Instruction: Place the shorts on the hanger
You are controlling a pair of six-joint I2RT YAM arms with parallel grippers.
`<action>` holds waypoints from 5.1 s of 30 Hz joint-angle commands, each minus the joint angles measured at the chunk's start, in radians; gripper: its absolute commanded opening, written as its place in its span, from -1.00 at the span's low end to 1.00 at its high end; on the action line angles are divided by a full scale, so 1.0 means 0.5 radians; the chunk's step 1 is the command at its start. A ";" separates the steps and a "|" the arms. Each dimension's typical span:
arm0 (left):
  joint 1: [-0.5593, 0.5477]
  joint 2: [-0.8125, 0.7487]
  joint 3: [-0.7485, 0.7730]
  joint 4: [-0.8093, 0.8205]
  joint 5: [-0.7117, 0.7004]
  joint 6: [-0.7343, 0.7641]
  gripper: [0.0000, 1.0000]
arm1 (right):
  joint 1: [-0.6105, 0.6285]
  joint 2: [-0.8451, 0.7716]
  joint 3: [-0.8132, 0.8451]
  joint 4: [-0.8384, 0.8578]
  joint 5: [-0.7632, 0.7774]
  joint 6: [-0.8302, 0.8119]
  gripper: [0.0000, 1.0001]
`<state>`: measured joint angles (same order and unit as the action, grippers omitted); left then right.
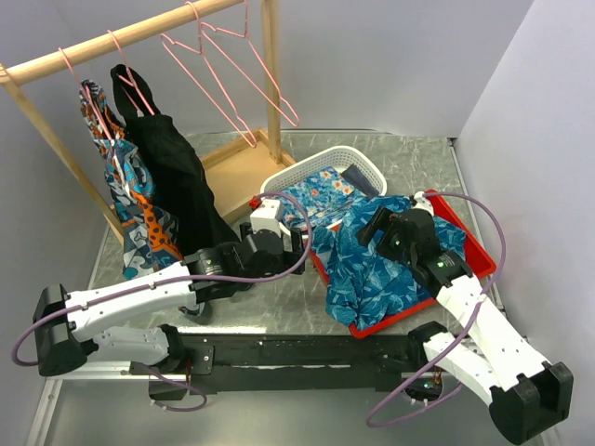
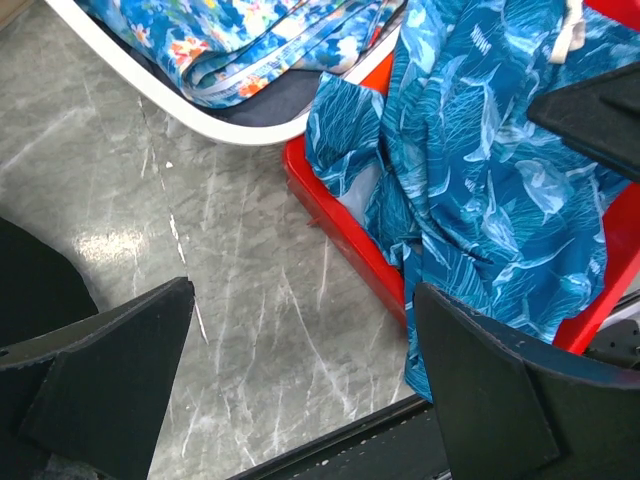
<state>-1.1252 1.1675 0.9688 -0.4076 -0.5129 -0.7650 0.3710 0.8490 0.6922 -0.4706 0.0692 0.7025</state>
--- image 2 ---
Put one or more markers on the blue shark print shorts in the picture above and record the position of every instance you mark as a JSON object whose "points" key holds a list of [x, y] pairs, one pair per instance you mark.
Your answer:
{"points": [[480, 200]]}

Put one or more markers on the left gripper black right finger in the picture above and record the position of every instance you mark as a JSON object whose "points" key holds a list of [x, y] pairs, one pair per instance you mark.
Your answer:
{"points": [[510, 406]]}

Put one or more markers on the blue floral shorts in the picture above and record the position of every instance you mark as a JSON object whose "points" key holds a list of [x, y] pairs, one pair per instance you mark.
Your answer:
{"points": [[220, 53]]}

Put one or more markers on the white perforated plastic basket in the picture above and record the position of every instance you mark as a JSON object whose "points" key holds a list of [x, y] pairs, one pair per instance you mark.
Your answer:
{"points": [[372, 71]]}

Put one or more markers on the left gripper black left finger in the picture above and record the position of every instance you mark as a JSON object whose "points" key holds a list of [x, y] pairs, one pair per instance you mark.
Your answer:
{"points": [[95, 391]]}

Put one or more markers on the red plastic tray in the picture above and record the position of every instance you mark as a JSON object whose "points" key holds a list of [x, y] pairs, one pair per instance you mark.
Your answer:
{"points": [[350, 220]]}

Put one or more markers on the black sport shorts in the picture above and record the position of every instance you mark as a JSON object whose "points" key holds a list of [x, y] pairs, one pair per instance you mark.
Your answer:
{"points": [[41, 290]]}

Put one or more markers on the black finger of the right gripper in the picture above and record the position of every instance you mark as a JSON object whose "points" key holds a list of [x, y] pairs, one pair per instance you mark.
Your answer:
{"points": [[598, 118]]}

